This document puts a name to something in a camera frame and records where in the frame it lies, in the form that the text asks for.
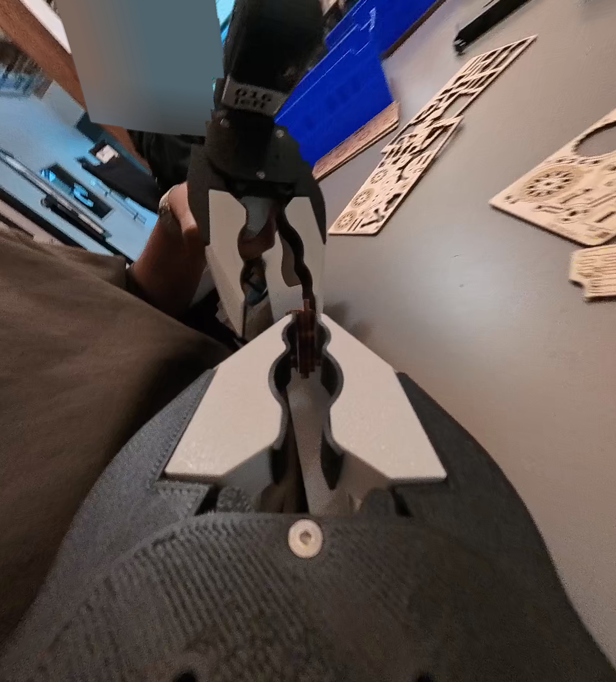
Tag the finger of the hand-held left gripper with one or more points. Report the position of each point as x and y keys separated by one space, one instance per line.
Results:
x=308 y=234
x=225 y=255

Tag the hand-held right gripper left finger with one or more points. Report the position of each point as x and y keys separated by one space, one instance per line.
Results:
x=222 y=421

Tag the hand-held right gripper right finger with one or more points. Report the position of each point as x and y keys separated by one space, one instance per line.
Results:
x=387 y=426

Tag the wooden model vehicle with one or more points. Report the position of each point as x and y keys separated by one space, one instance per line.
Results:
x=305 y=341

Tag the person's left forearm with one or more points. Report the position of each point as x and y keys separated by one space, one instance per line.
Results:
x=164 y=277

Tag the grey desk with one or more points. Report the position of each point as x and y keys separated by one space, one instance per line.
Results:
x=499 y=346

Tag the person's left hand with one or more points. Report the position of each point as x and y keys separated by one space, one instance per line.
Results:
x=177 y=213

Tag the blue plastic bin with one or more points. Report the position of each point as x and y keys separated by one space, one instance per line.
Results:
x=340 y=106
x=382 y=21

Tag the dark brown wooden sheet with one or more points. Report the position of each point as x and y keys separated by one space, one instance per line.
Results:
x=361 y=141

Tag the person's brown shirt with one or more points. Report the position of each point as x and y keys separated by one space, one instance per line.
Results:
x=47 y=373

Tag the wooden sheet with large cutouts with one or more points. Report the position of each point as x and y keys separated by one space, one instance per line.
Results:
x=478 y=69

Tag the black flat case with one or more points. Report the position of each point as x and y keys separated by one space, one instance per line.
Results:
x=491 y=21

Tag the small wooden part sheet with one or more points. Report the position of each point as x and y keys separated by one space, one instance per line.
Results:
x=611 y=269

